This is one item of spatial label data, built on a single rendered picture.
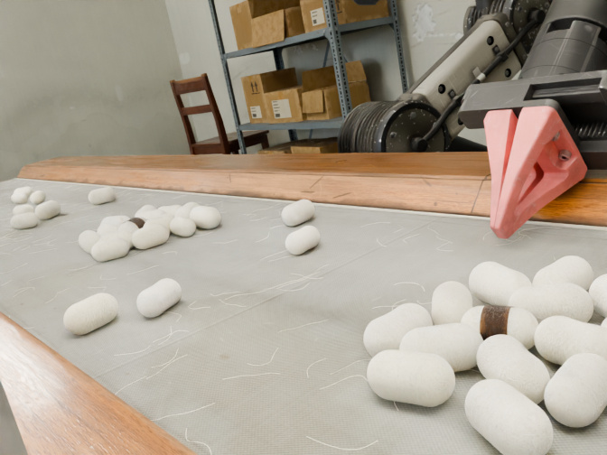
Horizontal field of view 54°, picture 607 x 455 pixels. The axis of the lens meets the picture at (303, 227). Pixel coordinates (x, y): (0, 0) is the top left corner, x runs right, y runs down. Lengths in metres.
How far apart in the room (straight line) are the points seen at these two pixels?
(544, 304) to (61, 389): 0.21
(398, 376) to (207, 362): 0.12
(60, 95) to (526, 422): 4.91
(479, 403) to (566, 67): 0.27
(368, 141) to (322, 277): 0.49
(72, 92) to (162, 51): 0.83
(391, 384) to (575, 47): 0.28
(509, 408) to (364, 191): 0.37
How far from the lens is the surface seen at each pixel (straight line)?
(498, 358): 0.24
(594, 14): 0.46
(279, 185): 0.65
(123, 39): 5.24
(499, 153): 0.40
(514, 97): 0.42
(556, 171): 0.43
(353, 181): 0.57
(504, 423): 0.21
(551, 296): 0.29
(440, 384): 0.24
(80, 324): 0.39
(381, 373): 0.24
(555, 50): 0.44
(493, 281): 0.31
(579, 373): 0.23
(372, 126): 0.87
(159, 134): 5.27
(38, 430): 0.26
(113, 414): 0.25
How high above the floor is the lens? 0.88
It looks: 16 degrees down
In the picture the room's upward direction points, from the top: 11 degrees counter-clockwise
